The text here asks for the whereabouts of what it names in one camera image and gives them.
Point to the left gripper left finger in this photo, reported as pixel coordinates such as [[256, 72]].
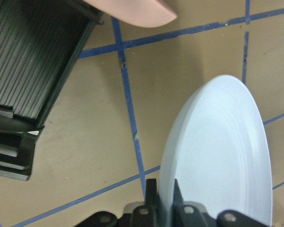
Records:
[[143, 213]]

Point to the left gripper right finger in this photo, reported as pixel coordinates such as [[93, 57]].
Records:
[[188, 214]]

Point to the black dish rack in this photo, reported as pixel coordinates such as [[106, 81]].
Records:
[[40, 41]]

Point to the pink plate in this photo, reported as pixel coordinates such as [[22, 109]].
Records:
[[142, 13]]

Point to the blue plate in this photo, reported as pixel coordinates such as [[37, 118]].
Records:
[[218, 154]]

